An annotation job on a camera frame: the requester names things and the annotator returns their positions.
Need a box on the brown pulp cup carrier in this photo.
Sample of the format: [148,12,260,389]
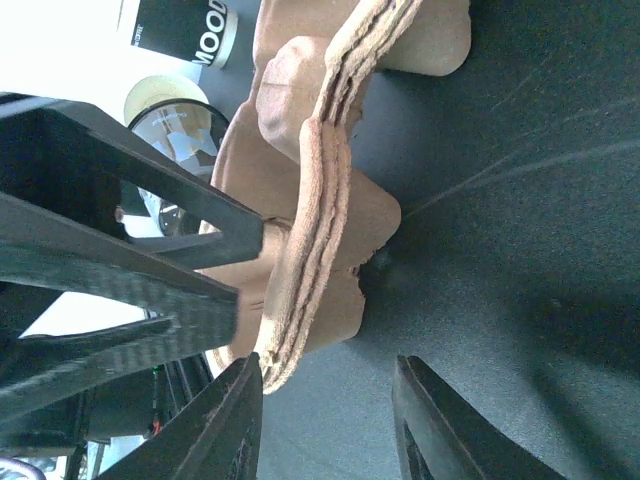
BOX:
[206,1,471,394]

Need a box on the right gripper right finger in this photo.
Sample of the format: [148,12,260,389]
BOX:
[392,356,563,480]

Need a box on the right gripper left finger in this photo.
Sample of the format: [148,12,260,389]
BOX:
[99,352,263,480]

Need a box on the black printed coffee cup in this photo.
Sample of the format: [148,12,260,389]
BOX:
[122,75,229,237]

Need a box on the cup holding white straws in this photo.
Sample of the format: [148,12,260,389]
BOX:
[116,0,239,68]

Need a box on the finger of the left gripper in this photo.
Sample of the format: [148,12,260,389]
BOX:
[1,93,264,268]
[1,194,238,422]

